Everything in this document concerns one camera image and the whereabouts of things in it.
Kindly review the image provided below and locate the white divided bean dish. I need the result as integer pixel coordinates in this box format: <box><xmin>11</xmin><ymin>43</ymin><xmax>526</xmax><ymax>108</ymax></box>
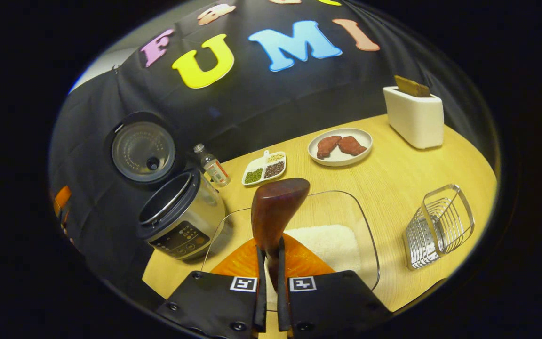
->
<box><xmin>241</xmin><ymin>150</ymin><xmax>287</xmax><ymax>186</ymax></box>

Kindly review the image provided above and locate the brown wooden spoon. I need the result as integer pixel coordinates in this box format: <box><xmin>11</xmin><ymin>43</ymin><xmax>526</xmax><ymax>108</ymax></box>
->
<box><xmin>251</xmin><ymin>178</ymin><xmax>311</xmax><ymax>293</ymax></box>

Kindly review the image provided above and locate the metal wire chopstick holder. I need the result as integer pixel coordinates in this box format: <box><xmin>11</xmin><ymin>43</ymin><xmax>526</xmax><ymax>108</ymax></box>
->
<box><xmin>403</xmin><ymin>184</ymin><xmax>476</xmax><ymax>271</ymax></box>

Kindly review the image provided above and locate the white toaster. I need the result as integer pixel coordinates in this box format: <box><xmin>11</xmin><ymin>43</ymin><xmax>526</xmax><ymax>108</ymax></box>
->
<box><xmin>383</xmin><ymin>86</ymin><xmax>445</xmax><ymax>150</ymax></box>

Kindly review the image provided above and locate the black silver rice cooker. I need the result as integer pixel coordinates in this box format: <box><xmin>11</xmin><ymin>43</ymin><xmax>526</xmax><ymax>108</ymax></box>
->
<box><xmin>104</xmin><ymin>111</ymin><xmax>227</xmax><ymax>260</ymax></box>

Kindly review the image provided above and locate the small clear glass bottle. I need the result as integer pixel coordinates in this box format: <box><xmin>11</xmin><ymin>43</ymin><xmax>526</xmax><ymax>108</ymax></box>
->
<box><xmin>193</xmin><ymin>144</ymin><xmax>231</xmax><ymax>188</ymax></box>

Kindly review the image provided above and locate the brown toast slice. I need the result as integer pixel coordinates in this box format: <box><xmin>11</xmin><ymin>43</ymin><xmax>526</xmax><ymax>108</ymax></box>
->
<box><xmin>394</xmin><ymin>75</ymin><xmax>431</xmax><ymax>98</ymax></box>

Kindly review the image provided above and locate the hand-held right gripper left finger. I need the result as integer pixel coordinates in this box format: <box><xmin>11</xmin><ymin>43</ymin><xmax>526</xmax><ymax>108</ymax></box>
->
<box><xmin>156</xmin><ymin>238</ymin><xmax>268</xmax><ymax>339</ymax></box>

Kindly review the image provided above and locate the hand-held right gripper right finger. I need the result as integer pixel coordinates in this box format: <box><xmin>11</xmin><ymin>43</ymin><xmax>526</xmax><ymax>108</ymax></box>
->
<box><xmin>277</xmin><ymin>233</ymin><xmax>391</xmax><ymax>339</ymax></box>

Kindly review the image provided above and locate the clear glass dish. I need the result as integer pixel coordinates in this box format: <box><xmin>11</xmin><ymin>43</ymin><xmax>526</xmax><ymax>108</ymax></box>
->
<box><xmin>200</xmin><ymin>190</ymin><xmax>381</xmax><ymax>311</ymax></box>

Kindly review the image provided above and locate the white round plate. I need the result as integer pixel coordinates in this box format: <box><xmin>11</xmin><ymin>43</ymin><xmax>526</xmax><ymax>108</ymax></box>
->
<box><xmin>308</xmin><ymin>128</ymin><xmax>374</xmax><ymax>167</ymax></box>

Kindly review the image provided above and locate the red meat piece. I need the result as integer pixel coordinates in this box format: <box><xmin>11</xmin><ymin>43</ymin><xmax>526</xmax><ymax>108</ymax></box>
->
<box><xmin>317</xmin><ymin>136</ymin><xmax>343</xmax><ymax>160</ymax></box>
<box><xmin>338</xmin><ymin>136</ymin><xmax>368</xmax><ymax>157</ymax></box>

